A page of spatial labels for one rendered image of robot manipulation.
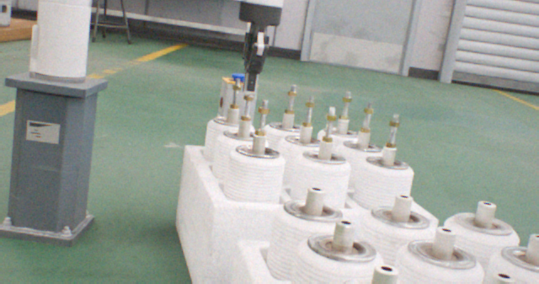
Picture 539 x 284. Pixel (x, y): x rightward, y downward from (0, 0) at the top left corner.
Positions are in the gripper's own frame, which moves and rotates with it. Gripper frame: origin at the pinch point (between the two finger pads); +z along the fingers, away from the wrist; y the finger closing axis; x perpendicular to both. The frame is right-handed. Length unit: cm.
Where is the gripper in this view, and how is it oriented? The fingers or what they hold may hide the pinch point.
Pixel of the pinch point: (250, 83)
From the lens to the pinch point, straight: 119.8
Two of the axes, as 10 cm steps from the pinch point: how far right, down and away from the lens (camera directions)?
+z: -1.5, 9.7, 2.0
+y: -1.5, -2.2, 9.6
